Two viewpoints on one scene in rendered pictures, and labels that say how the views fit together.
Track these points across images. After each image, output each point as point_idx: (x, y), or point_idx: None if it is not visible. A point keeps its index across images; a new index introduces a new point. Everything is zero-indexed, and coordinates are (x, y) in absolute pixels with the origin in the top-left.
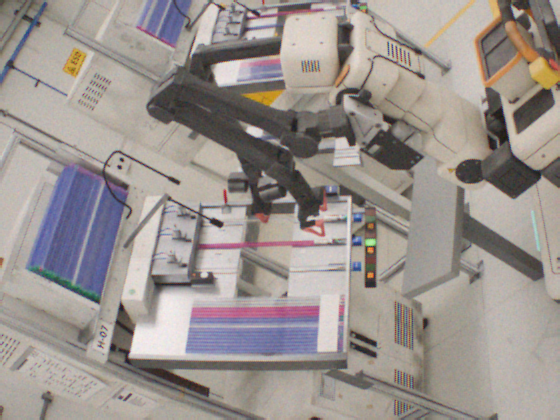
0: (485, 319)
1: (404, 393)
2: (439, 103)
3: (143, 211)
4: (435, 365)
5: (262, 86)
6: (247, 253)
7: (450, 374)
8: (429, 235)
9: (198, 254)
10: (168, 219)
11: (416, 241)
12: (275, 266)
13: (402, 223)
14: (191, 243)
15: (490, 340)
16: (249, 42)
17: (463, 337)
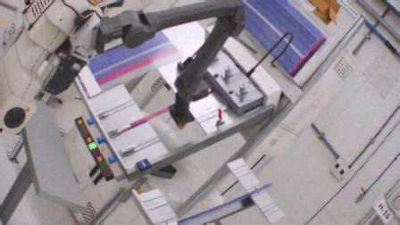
0: (37, 221)
1: (42, 100)
2: (18, 45)
3: (270, 77)
4: (67, 218)
5: None
6: (215, 173)
7: (51, 204)
8: (42, 126)
9: (209, 85)
10: (248, 84)
11: (53, 131)
12: (195, 192)
13: (99, 216)
14: (212, 74)
15: (27, 205)
16: (187, 6)
17: (51, 221)
